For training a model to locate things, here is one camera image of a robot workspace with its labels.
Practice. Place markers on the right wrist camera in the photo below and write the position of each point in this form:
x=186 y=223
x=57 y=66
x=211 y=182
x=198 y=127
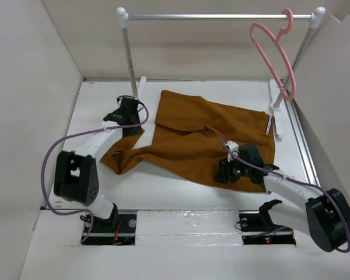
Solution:
x=232 y=150

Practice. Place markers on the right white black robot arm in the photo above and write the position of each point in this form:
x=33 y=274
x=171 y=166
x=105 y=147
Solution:
x=324 y=215

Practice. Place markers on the pink plastic hanger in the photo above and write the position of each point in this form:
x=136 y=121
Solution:
x=276 y=41

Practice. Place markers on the white metal clothes rack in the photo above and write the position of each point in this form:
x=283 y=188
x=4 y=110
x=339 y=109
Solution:
x=276 y=98

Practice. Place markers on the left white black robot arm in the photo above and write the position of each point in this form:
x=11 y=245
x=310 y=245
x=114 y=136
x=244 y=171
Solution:
x=76 y=176

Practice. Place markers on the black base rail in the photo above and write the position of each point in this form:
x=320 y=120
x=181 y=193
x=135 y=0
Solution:
x=186 y=228

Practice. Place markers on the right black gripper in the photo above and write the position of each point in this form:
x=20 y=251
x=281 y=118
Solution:
x=224 y=172

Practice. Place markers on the brown trousers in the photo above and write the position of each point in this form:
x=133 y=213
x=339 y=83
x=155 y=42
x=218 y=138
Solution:
x=187 y=137

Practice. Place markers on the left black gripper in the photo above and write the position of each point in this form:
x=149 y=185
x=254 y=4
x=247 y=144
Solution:
x=135 y=131

